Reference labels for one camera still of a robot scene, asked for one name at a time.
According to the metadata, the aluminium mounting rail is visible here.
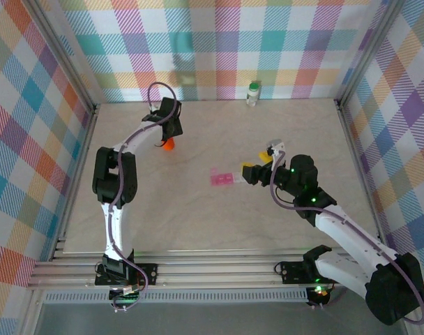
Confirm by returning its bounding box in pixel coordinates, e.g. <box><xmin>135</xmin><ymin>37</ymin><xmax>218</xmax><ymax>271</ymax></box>
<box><xmin>26</xmin><ymin>246</ymin><xmax>412</xmax><ymax>289</ymax></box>

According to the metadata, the thin black wire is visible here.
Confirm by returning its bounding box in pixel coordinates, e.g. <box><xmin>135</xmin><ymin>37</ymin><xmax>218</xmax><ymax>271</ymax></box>
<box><xmin>274</xmin><ymin>190</ymin><xmax>297</xmax><ymax>204</ymax></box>

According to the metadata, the white pill bottle green label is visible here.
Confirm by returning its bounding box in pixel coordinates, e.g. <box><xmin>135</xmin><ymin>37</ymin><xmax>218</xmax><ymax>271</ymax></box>
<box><xmin>245</xmin><ymin>81</ymin><xmax>262</xmax><ymax>107</ymax></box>

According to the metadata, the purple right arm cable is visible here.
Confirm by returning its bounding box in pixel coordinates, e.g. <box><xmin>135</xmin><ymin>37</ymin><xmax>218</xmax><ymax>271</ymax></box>
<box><xmin>269</xmin><ymin>153</ymin><xmax>424</xmax><ymax>325</ymax></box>

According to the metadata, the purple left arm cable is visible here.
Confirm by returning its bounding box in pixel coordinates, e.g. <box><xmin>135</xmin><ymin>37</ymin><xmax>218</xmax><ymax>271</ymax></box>
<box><xmin>106</xmin><ymin>82</ymin><xmax>183</xmax><ymax>292</ymax></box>

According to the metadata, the aluminium table side rail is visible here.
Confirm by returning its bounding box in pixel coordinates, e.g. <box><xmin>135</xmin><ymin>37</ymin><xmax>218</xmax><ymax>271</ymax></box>
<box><xmin>50</xmin><ymin>103</ymin><xmax>102</xmax><ymax>262</ymax></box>
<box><xmin>333</xmin><ymin>99</ymin><xmax>391</xmax><ymax>258</ymax></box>

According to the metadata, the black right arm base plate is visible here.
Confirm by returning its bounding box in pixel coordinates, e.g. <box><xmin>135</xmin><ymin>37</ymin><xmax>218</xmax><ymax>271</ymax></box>
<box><xmin>279</xmin><ymin>260</ymin><xmax>346</xmax><ymax>285</ymax></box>

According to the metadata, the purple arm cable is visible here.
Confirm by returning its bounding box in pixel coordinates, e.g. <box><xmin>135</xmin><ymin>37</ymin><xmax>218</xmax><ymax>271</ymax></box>
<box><xmin>269</xmin><ymin>153</ymin><xmax>424</xmax><ymax>325</ymax></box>
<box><xmin>106</xmin><ymin>82</ymin><xmax>183</xmax><ymax>292</ymax></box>

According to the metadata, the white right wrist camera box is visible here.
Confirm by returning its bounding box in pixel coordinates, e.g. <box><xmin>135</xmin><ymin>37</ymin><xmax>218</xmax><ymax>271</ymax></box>
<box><xmin>266</xmin><ymin>138</ymin><xmax>286</xmax><ymax>156</ymax></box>

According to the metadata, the grey slotted cable duct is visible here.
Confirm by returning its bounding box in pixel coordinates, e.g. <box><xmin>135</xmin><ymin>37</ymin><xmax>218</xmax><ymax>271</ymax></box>
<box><xmin>43</xmin><ymin>292</ymin><xmax>310</xmax><ymax>304</ymax></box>

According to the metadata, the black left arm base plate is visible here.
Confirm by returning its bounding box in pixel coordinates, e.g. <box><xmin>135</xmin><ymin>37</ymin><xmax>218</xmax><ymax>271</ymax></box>
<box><xmin>94</xmin><ymin>262</ymin><xmax>160</xmax><ymax>288</ymax></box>

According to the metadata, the aluminium frame post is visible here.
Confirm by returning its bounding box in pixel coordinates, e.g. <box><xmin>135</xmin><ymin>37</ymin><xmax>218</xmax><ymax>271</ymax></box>
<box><xmin>336</xmin><ymin>0</ymin><xmax>408</xmax><ymax>105</ymax></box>
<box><xmin>26</xmin><ymin>0</ymin><xmax>98</xmax><ymax>110</ymax></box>

